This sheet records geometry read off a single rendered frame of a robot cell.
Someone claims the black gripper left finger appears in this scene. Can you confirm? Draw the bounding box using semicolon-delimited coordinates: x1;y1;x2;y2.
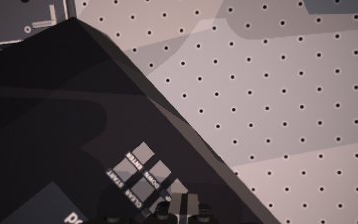
78;193;185;224

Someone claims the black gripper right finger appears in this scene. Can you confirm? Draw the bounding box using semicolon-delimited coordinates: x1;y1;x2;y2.
183;193;220;224

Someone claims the dark grey benchtop machine with lid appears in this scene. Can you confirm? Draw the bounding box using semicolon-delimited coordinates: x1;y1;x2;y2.
0;17;281;224

